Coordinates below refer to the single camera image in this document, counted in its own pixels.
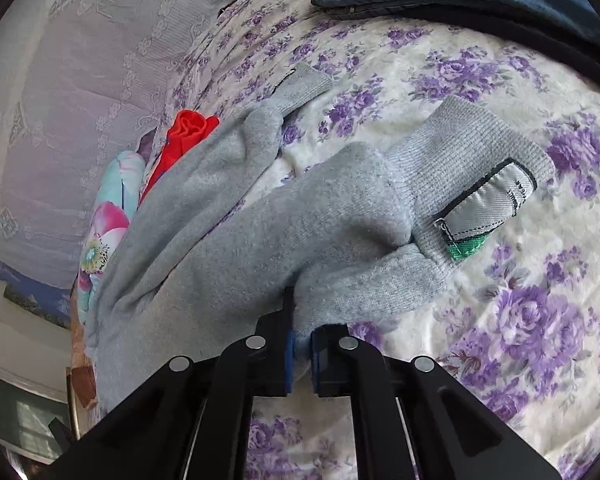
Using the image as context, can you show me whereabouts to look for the grey sweatpants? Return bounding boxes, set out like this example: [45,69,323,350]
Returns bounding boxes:
[85,64,555,411]

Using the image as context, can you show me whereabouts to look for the purple floral bedspread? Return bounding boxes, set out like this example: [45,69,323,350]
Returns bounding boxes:
[164,0,600,480]

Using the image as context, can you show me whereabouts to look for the blue patterned cloth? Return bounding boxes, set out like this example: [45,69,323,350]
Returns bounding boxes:
[0,260,71,322]

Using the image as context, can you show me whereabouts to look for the folded floral turquoise quilt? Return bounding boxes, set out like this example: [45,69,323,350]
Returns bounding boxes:
[76,151,145,326]

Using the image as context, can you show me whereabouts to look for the folded red shorts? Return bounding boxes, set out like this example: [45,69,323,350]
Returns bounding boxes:
[140,110,220,202]

